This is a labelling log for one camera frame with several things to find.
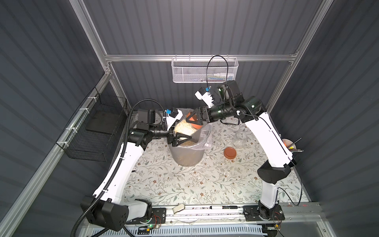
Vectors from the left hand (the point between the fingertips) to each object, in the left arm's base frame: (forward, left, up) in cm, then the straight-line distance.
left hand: (190, 133), depth 64 cm
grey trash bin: (+3, -1, -22) cm, 22 cm away
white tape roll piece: (-23, +6, -32) cm, 40 cm away
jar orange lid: (+9, -26, -34) cm, 44 cm away
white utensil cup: (+8, -62, -24) cm, 67 cm away
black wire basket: (+6, +49, -7) cm, 50 cm away
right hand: (+3, -2, +6) cm, 7 cm away
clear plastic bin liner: (+2, -7, -7) cm, 10 cm away
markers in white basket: (+45, -17, 0) cm, 48 cm away
